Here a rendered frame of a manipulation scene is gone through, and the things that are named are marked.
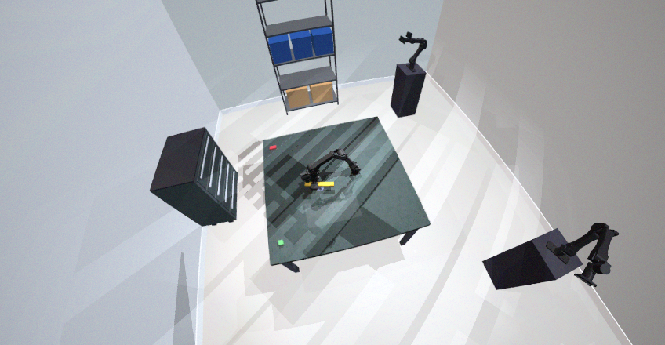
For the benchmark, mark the yellow bar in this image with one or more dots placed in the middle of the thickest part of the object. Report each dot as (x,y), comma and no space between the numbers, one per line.
(321,184)

